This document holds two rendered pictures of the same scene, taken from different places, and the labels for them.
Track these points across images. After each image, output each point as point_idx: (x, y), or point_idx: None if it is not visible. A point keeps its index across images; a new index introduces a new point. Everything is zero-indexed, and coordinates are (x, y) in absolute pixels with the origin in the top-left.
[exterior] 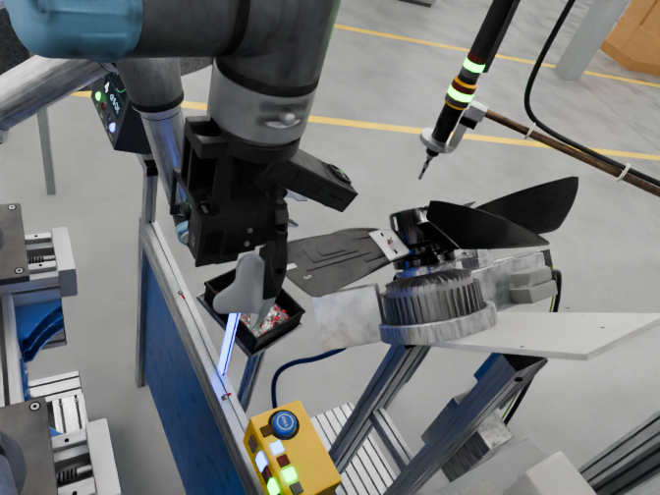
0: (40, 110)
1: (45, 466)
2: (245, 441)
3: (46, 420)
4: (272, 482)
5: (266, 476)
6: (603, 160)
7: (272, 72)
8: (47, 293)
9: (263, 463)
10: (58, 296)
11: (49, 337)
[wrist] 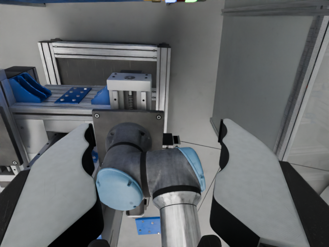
0: None
1: (130, 114)
2: (146, 0)
3: (106, 111)
4: (189, 0)
5: (182, 1)
6: None
7: None
8: (5, 87)
9: (174, 0)
10: (6, 80)
11: (35, 81)
